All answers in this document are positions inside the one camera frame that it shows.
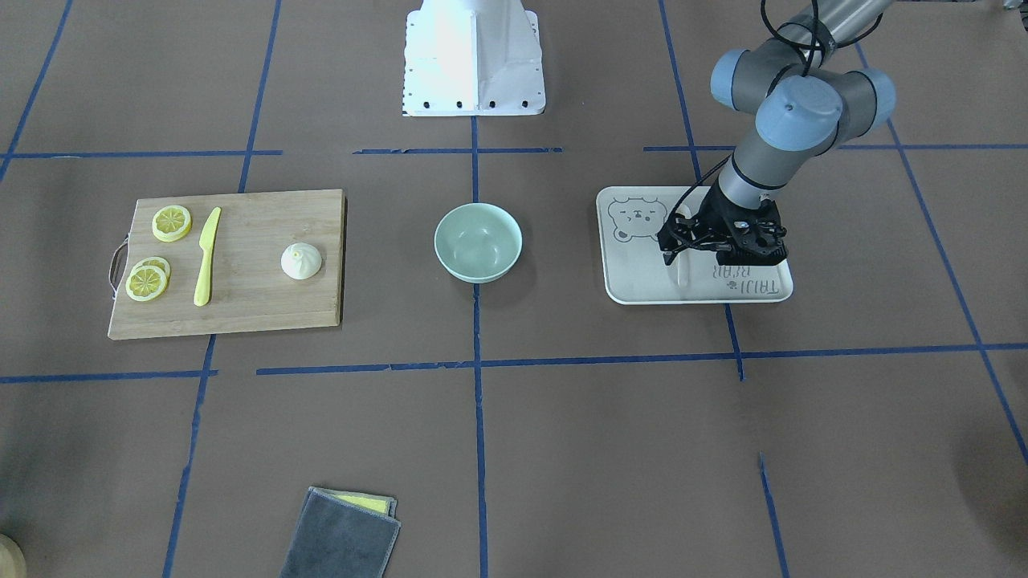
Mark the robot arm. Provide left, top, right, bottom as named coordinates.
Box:
left=656, top=1, right=897, bottom=267

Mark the lemon slice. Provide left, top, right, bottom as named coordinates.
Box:
left=151, top=205, right=194, bottom=242
left=131, top=256, right=172, bottom=278
left=125, top=266, right=169, bottom=301

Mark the upper lemon slice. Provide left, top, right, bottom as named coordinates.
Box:
left=151, top=205, right=194, bottom=242

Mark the white ceramic spoon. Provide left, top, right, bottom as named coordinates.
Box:
left=673, top=205, right=691, bottom=292

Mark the green bowl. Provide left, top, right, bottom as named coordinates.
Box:
left=434, top=202, right=524, bottom=284

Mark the yellow plastic knife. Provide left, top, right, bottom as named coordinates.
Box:
left=192, top=207, right=222, bottom=308

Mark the bamboo cutting board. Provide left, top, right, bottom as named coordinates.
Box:
left=108, top=188, right=346, bottom=340

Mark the white steamed bun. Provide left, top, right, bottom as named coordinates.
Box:
left=279, top=242, right=324, bottom=279

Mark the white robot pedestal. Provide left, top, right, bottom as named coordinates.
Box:
left=402, top=1, right=547, bottom=117

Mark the grey folded cloth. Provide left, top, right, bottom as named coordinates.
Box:
left=279, top=486, right=402, bottom=577

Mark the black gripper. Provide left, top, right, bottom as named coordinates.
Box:
left=657, top=197, right=787, bottom=267

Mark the white bear tray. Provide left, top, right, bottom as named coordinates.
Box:
left=596, top=186, right=794, bottom=306

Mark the lower lemon slice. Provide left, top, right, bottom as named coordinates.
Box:
left=125, top=266, right=169, bottom=301

